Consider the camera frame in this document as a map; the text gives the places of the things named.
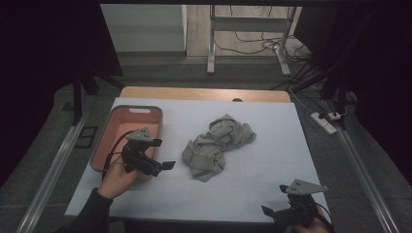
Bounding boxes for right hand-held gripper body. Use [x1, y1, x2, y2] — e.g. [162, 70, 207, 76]
[273, 179, 328, 227]

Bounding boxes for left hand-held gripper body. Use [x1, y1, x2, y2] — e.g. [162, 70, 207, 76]
[120, 126, 163, 178]

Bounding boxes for orange plastic basket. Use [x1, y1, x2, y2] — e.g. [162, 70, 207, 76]
[89, 105, 164, 183]

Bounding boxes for grey garment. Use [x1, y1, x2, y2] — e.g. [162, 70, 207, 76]
[181, 113, 258, 183]

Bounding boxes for person's right hand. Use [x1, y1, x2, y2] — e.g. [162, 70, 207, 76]
[292, 208, 332, 233]

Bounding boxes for person's left hand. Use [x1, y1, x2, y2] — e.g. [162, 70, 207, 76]
[96, 155, 153, 200]

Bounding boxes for white table cover sheet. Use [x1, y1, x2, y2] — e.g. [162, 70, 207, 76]
[64, 97, 328, 224]

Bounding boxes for black floor socket plate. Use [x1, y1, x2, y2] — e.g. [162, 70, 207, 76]
[75, 125, 98, 150]

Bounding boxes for wooden table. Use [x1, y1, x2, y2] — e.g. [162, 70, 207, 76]
[120, 85, 292, 104]

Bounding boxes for white power strip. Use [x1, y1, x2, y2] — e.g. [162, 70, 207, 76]
[310, 112, 338, 135]

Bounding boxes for black stand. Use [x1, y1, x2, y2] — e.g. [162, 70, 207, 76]
[71, 69, 124, 127]
[291, 64, 350, 131]

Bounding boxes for white cabinet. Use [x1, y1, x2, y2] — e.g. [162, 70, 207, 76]
[100, 3, 189, 52]

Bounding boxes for dark curtain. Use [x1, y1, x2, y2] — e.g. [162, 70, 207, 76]
[0, 0, 123, 188]
[294, 0, 412, 185]

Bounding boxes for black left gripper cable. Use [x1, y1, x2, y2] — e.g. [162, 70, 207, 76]
[101, 130, 135, 181]

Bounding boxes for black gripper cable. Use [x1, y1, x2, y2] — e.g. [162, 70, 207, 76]
[312, 202, 334, 227]
[101, 130, 135, 181]

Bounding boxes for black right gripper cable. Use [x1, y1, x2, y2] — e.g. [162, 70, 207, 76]
[312, 202, 334, 227]

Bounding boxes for aluminium rail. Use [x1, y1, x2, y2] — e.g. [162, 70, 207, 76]
[16, 111, 90, 233]
[324, 100, 401, 233]

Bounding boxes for white power cable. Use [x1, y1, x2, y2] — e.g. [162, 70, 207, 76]
[289, 88, 315, 115]

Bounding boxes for grey metal desk frame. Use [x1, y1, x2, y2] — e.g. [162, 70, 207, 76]
[206, 4, 297, 77]

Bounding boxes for black floor cables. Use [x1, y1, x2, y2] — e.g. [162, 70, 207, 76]
[213, 4, 312, 63]

